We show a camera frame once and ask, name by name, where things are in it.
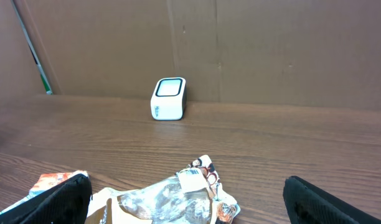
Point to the beige Pantree snack bag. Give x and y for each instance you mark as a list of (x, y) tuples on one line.
[(193, 195)]

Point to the orange snack packet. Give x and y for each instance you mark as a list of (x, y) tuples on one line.
[(47, 181)]

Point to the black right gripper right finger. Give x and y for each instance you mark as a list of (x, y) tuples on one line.
[(307, 204)]

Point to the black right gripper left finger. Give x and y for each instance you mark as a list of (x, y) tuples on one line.
[(64, 203)]

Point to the white barcode scanner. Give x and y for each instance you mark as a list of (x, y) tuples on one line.
[(168, 101)]

